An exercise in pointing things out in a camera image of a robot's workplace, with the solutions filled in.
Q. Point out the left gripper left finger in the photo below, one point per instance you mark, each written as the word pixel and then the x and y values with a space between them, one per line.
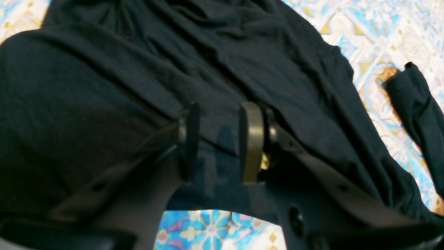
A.
pixel 122 208

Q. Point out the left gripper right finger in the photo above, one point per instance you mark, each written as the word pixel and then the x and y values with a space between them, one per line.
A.
pixel 319 208

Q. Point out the black t-shirt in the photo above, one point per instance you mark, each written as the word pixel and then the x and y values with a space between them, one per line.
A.
pixel 100 76

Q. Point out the patterned tablecloth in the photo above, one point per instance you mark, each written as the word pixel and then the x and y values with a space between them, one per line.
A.
pixel 375 36

